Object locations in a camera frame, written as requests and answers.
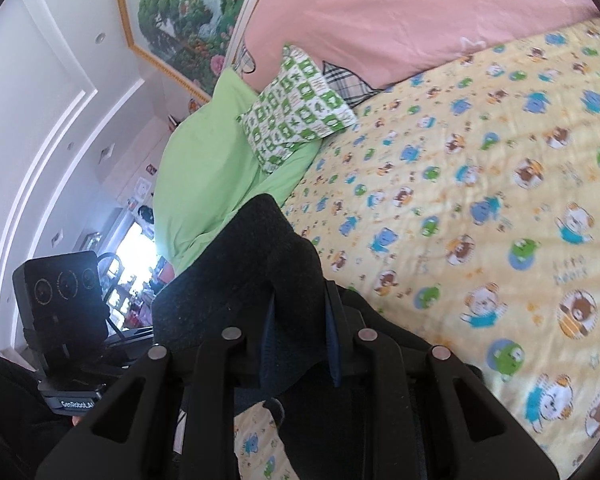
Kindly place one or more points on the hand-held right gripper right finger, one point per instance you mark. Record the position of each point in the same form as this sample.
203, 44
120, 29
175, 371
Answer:
334, 340

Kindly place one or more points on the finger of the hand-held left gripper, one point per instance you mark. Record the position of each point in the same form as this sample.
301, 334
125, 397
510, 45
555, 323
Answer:
130, 335

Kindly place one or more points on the black pants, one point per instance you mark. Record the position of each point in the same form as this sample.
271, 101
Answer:
260, 270

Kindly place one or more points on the framed landscape painting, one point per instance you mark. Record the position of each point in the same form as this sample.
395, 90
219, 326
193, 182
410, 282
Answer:
190, 10

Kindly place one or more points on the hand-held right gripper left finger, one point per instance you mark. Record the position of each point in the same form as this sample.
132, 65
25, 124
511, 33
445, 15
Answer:
215, 385

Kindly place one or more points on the yellow cartoon printed bed sheet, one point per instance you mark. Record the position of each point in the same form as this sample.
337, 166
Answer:
455, 210

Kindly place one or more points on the orange wall sticker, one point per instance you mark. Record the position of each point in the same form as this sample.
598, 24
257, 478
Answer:
194, 105

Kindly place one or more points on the light green blanket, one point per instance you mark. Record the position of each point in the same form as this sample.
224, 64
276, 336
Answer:
205, 175

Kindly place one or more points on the recessed ceiling light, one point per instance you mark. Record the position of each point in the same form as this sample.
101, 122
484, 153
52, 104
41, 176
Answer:
99, 37

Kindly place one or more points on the white wall switch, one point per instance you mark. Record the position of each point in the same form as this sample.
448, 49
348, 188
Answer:
107, 152

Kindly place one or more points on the green white checked pillow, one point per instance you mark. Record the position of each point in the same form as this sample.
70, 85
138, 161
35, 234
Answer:
295, 105

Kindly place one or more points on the pink duvet with plaid hearts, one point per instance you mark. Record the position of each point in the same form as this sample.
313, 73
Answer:
405, 20

